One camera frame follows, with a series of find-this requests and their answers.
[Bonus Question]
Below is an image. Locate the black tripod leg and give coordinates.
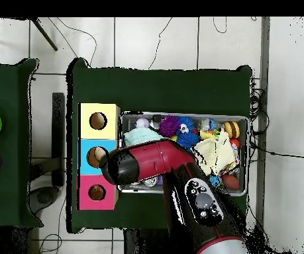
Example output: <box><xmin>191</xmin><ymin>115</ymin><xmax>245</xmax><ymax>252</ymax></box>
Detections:
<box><xmin>30</xmin><ymin>17</ymin><xmax>58</xmax><ymax>52</ymax></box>

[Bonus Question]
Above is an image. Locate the crushed clear water bottle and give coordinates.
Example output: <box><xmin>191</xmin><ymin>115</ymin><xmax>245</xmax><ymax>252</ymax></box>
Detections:
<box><xmin>200</xmin><ymin>118</ymin><xmax>217</xmax><ymax>132</ymax></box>

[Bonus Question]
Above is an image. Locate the grey stand base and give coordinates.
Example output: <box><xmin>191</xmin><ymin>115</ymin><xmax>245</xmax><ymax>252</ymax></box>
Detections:
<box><xmin>29</xmin><ymin>185</ymin><xmax>62</xmax><ymax>215</ymax></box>

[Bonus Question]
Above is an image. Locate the purple spiky ball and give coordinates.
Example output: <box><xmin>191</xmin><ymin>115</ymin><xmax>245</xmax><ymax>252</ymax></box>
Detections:
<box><xmin>158</xmin><ymin>115</ymin><xmax>181</xmax><ymax>138</ymax></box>

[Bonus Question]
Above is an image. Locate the orange plush toy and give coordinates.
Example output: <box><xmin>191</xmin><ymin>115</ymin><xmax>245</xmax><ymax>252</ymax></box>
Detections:
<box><xmin>89</xmin><ymin>185</ymin><xmax>105</xmax><ymax>200</ymax></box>

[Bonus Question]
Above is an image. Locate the black cable bundle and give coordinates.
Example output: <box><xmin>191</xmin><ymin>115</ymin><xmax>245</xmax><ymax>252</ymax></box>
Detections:
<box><xmin>248</xmin><ymin>77</ymin><xmax>270</xmax><ymax>162</ymax></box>

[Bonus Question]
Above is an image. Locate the white baseball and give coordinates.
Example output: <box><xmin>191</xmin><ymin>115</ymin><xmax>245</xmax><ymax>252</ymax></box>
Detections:
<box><xmin>134</xmin><ymin>117</ymin><xmax>151</xmax><ymax>129</ymax></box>

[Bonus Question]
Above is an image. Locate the black cable with connector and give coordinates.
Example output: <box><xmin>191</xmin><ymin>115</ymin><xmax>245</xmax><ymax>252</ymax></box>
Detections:
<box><xmin>249</xmin><ymin>142</ymin><xmax>304</xmax><ymax>160</ymax></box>

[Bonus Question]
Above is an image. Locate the dark green table cloth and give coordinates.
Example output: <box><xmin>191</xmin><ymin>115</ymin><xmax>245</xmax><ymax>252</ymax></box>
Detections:
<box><xmin>0</xmin><ymin>58</ymin><xmax>44</xmax><ymax>230</ymax></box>
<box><xmin>66</xmin><ymin>57</ymin><xmax>253</xmax><ymax>233</ymax></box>

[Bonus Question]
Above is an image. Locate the blue spiky ball with eyes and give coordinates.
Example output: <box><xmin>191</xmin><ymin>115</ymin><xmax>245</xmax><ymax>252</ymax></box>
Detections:
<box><xmin>177</xmin><ymin>116</ymin><xmax>195</xmax><ymax>134</ymax></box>

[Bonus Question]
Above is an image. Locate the yellow plush duck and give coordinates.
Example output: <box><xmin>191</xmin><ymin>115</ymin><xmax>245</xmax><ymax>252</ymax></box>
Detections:
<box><xmin>199</xmin><ymin>128</ymin><xmax>219</xmax><ymax>140</ymax></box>

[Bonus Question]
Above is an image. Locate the silver mesh bin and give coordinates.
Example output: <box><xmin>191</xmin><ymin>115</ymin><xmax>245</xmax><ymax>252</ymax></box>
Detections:
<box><xmin>117</xmin><ymin>110</ymin><xmax>250</xmax><ymax>197</ymax></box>

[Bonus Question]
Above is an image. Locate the grey floor rail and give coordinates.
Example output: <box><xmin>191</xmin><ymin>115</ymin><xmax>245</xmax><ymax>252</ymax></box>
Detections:
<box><xmin>256</xmin><ymin>17</ymin><xmax>271</xmax><ymax>228</ymax></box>

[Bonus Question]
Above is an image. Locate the cream yellow cloth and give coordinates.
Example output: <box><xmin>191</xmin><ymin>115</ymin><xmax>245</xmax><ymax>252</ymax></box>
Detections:
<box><xmin>193</xmin><ymin>128</ymin><xmax>236</xmax><ymax>176</ymax></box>

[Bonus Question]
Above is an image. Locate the mint green cloth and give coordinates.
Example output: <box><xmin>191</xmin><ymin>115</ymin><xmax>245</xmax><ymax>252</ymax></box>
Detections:
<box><xmin>123</xmin><ymin>127</ymin><xmax>166</xmax><ymax>147</ymax></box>

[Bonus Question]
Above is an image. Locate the wooden box with three holes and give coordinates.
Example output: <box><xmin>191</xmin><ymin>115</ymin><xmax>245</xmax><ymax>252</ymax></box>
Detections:
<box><xmin>77</xmin><ymin>102</ymin><xmax>121</xmax><ymax>211</ymax></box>

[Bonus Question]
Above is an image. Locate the yellow brown striped bee toy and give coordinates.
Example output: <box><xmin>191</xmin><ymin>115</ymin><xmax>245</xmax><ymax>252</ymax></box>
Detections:
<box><xmin>223</xmin><ymin>120</ymin><xmax>240</xmax><ymax>139</ymax></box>

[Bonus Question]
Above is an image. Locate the black upright panel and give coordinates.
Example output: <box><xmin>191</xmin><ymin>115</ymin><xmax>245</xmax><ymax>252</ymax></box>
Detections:
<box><xmin>51</xmin><ymin>92</ymin><xmax>66</xmax><ymax>187</ymax></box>

